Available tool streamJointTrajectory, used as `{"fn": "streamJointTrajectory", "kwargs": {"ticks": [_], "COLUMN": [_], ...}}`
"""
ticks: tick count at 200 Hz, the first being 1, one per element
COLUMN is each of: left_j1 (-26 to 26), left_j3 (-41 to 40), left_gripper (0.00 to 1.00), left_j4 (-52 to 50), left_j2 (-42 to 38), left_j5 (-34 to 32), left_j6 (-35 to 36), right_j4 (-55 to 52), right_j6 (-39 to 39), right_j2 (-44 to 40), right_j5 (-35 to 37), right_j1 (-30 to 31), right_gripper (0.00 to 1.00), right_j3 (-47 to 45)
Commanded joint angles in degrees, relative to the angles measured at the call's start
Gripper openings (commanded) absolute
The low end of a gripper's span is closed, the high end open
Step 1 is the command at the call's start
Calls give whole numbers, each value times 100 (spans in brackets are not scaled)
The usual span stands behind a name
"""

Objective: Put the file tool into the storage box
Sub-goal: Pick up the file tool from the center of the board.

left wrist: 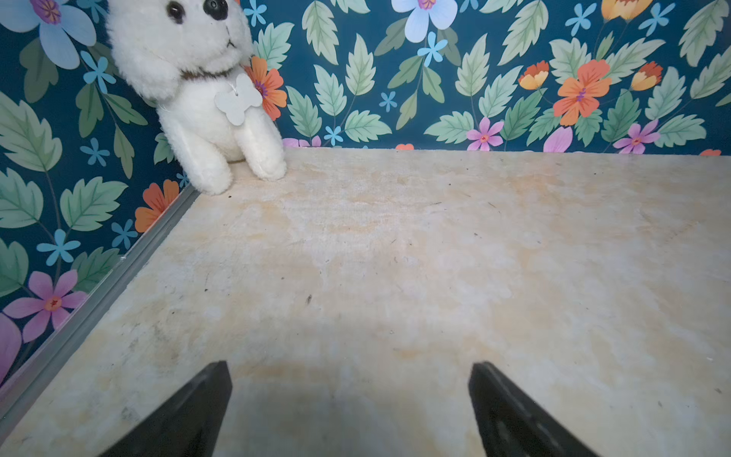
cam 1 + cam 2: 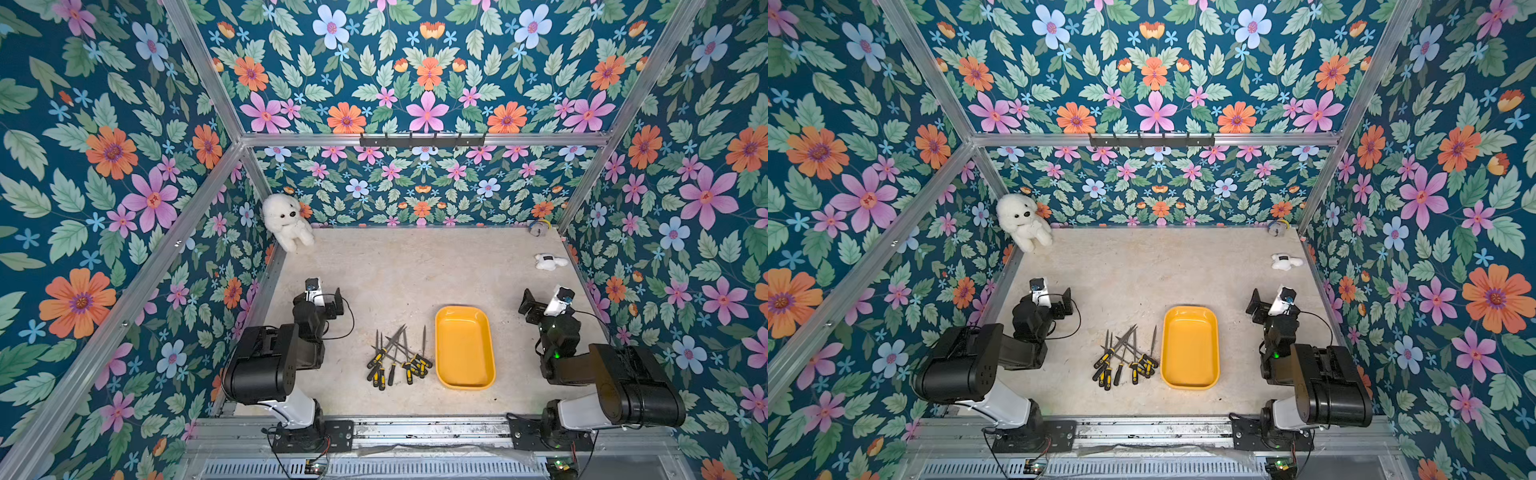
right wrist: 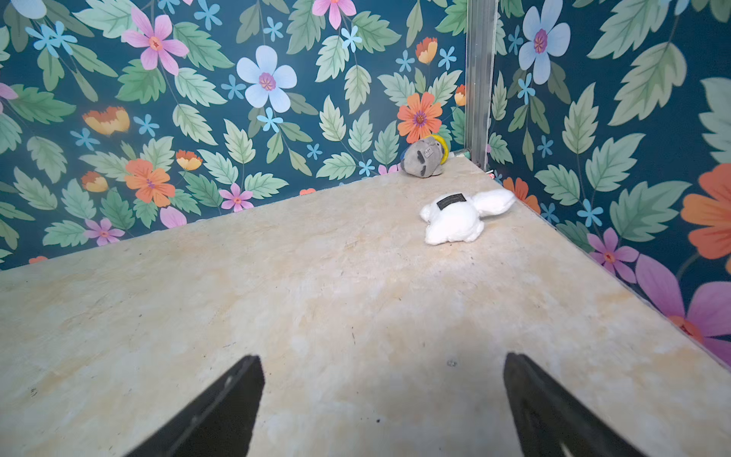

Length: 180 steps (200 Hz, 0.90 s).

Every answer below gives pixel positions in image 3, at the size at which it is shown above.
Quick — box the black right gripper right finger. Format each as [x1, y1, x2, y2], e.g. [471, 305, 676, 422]
[504, 352, 643, 456]

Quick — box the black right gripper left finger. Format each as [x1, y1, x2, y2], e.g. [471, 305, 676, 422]
[129, 355, 266, 456]

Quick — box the small white plush toy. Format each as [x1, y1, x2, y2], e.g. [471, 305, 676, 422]
[419, 189, 517, 246]

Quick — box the small grey plush toy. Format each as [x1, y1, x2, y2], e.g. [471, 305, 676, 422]
[400, 134, 449, 178]

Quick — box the aluminium frame post right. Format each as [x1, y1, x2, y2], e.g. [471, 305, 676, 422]
[464, 0, 498, 171]

